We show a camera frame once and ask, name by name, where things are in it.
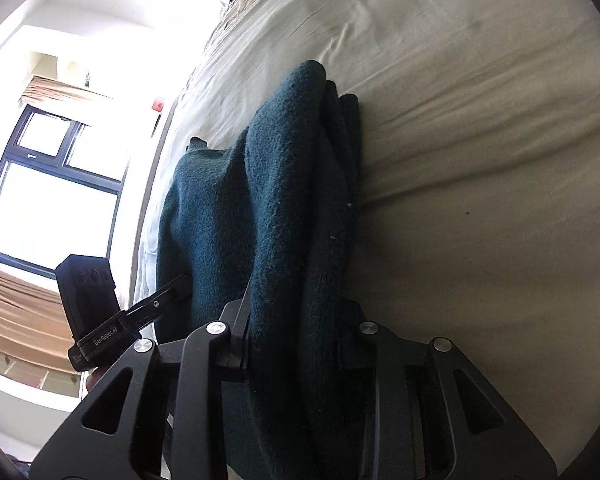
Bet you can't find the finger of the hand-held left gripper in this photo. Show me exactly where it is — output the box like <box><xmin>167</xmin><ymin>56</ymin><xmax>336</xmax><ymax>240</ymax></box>
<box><xmin>125</xmin><ymin>273</ymin><xmax>195</xmax><ymax>332</ymax></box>

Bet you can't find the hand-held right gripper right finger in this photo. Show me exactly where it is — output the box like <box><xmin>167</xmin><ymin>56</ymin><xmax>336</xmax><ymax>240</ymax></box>
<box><xmin>338</xmin><ymin>298</ymin><xmax>558</xmax><ymax>480</ymax></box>

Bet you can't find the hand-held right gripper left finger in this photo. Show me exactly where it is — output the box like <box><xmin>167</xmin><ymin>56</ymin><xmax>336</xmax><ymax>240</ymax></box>
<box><xmin>29</xmin><ymin>278</ymin><xmax>255</xmax><ymax>480</ymax></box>

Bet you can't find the dark teal knit sweater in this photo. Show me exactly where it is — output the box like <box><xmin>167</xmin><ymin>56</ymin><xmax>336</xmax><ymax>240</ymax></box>
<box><xmin>155</xmin><ymin>60</ymin><xmax>370</xmax><ymax>480</ymax></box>

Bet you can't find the person's left hand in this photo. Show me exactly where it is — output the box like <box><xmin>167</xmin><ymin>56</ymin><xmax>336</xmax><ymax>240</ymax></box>
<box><xmin>85</xmin><ymin>366</ymin><xmax>109</xmax><ymax>394</ymax></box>

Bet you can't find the brown curtain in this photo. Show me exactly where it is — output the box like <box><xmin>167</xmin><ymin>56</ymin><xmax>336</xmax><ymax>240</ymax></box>
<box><xmin>0</xmin><ymin>254</ymin><xmax>81</xmax><ymax>362</ymax></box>

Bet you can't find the dark framed window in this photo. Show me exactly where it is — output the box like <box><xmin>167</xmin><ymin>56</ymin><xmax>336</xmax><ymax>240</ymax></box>
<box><xmin>0</xmin><ymin>106</ymin><xmax>132</xmax><ymax>277</ymax></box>

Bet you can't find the bed with beige sheet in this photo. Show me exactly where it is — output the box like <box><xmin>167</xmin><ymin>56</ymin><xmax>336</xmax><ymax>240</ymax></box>
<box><xmin>129</xmin><ymin>0</ymin><xmax>600</xmax><ymax>461</ymax></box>

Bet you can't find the beige patterned blanket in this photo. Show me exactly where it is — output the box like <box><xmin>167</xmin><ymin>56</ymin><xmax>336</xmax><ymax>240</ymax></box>
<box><xmin>179</xmin><ymin>0</ymin><xmax>303</xmax><ymax>103</ymax></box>

